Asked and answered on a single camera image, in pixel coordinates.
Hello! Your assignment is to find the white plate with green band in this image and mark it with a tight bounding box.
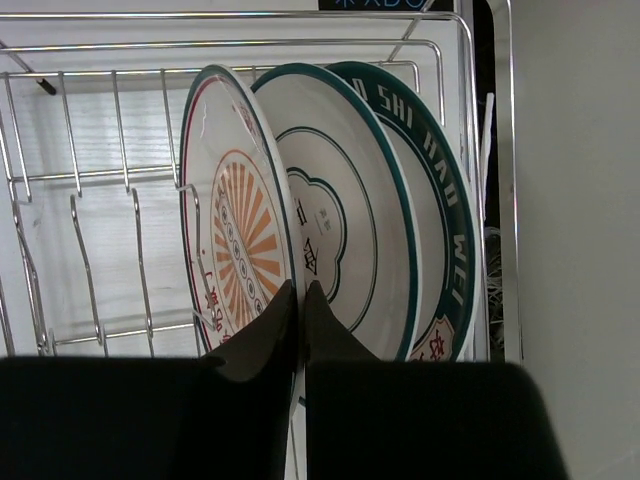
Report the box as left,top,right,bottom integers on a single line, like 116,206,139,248
329,61,481,361

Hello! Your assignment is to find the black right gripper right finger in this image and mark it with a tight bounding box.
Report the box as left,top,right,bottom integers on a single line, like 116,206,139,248
304,282,568,479

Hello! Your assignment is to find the white plate with green rings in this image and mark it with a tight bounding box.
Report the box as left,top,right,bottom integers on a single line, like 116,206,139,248
252,63,423,361

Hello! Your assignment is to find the white plate with orange sunburst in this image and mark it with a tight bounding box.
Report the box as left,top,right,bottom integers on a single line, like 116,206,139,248
178,63,307,359

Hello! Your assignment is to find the chrome wire dish rack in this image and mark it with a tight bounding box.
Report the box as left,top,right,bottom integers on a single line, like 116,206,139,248
0,0,524,480

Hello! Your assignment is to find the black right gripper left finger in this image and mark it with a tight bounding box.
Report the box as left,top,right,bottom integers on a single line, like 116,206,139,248
1,282,295,479

